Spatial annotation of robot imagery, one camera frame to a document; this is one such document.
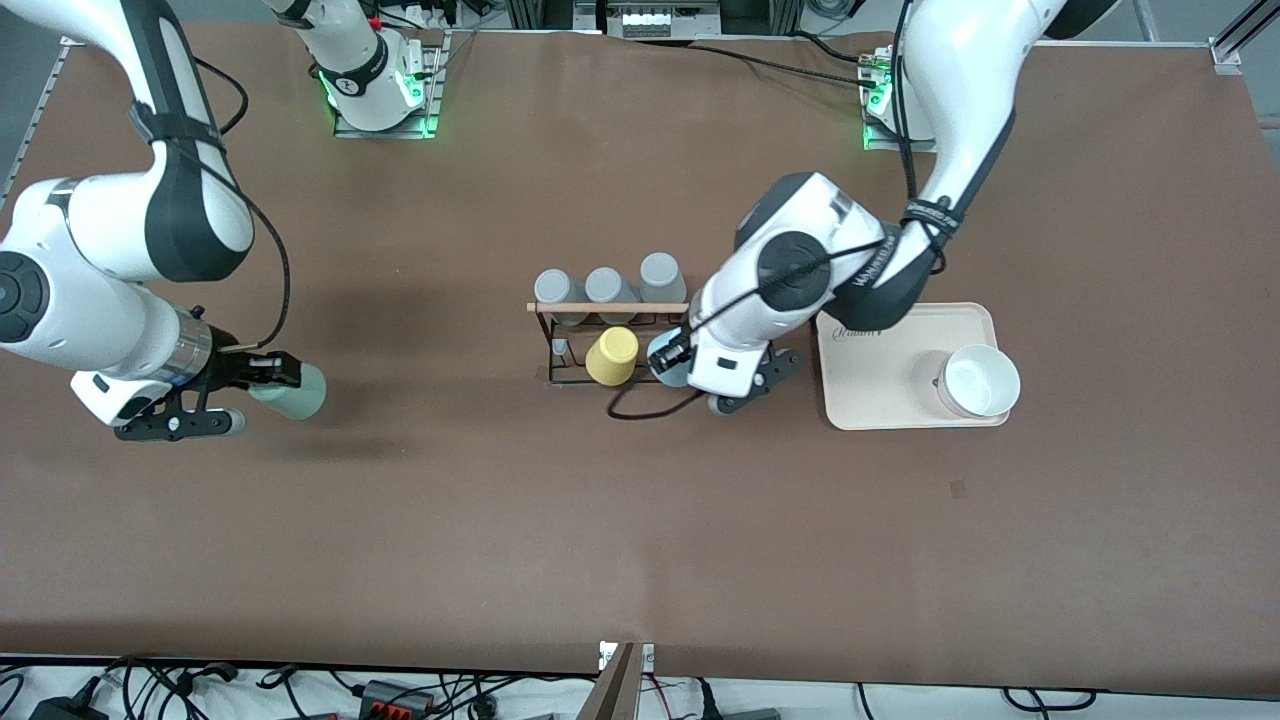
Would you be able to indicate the black orange connector box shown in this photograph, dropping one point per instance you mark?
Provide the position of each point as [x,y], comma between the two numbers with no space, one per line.
[395,698]

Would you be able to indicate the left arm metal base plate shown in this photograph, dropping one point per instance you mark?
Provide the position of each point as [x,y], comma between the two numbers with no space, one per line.
[872,100]

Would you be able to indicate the cream plastic tray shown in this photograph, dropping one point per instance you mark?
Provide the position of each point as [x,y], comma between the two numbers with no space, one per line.
[890,400]

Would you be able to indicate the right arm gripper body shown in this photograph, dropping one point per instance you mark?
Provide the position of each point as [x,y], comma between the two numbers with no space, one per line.
[228,367]

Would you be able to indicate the white bowl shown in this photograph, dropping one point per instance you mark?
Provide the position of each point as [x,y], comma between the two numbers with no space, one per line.
[980,382]

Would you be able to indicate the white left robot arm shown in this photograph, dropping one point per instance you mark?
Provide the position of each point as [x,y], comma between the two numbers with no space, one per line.
[960,80]

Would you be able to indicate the light blue cup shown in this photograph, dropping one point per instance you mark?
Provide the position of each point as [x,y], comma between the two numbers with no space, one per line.
[672,378]

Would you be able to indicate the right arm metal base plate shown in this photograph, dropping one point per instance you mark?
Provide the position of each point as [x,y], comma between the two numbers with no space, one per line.
[432,90]

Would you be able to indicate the white device with slots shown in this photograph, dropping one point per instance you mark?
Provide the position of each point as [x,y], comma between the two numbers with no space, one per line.
[660,18]

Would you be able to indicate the pale green cup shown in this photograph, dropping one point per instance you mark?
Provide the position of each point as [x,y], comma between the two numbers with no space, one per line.
[305,398]

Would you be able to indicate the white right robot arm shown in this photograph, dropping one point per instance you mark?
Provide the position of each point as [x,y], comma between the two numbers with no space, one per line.
[100,220]

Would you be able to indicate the grey cup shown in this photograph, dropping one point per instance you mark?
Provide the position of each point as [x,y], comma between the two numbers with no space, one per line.
[661,277]
[607,287]
[556,290]

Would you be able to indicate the grey slanted beam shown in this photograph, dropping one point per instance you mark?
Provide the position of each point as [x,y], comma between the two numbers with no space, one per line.
[612,690]

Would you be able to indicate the yellow cup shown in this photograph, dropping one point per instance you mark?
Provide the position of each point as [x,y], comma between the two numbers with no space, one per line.
[611,356]

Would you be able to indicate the small metal bracket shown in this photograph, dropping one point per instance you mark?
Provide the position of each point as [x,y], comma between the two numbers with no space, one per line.
[647,657]

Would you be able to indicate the black power adapter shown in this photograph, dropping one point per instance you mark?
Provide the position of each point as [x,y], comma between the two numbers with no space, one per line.
[65,708]

